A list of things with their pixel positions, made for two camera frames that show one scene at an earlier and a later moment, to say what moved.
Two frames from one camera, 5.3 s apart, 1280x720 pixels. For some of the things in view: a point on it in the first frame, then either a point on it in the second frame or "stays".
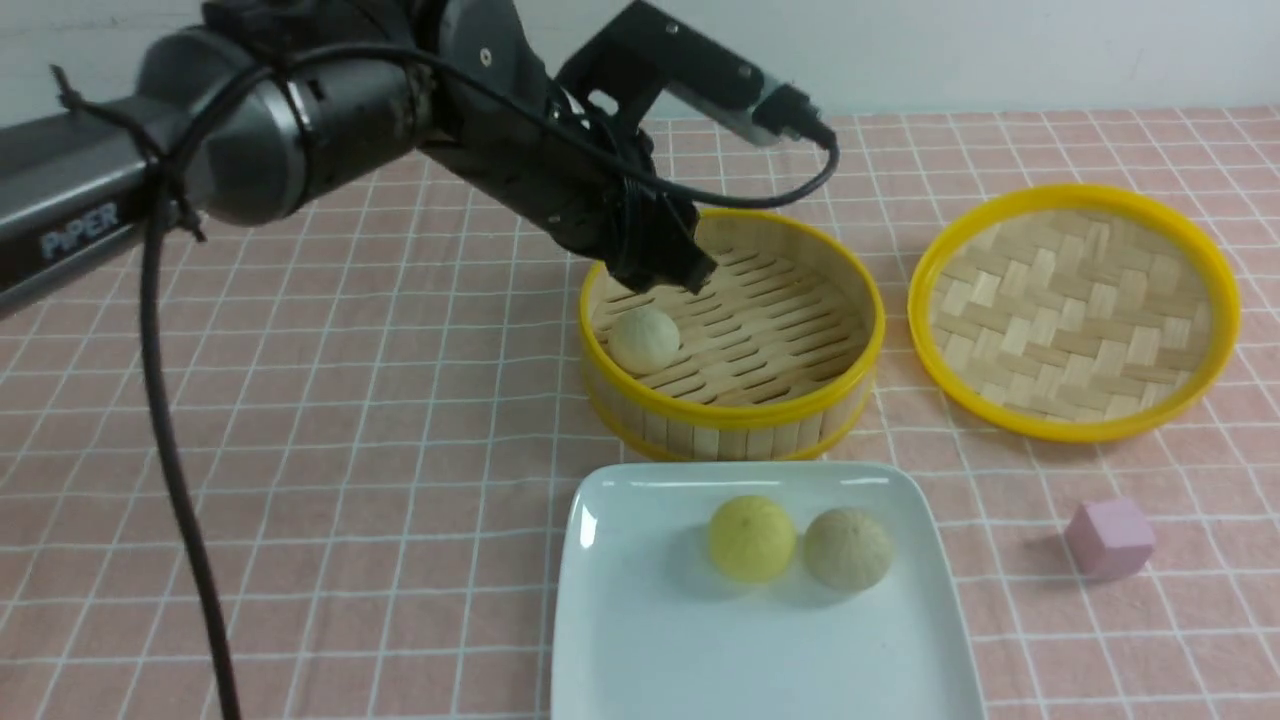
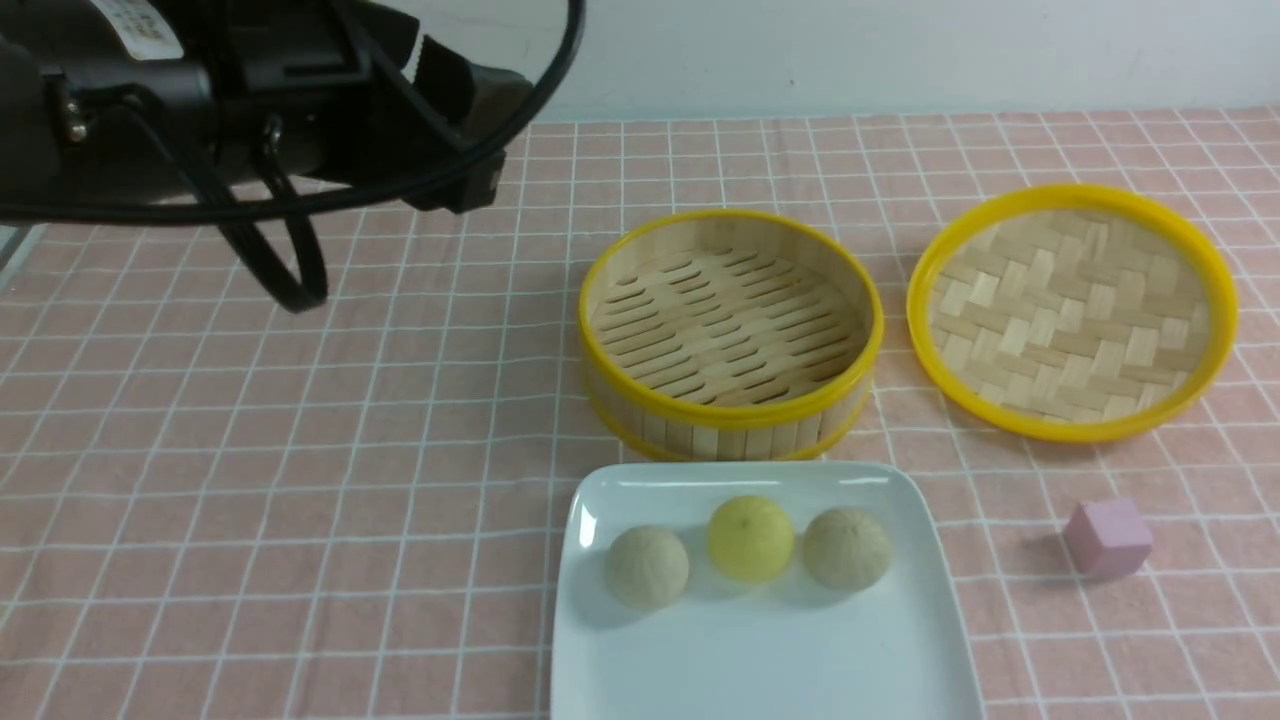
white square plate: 647,626 stays
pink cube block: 1109,538 stays
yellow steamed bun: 752,538 stays
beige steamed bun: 846,550 stays
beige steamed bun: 643,340 to 646,567
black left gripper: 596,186 to 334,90
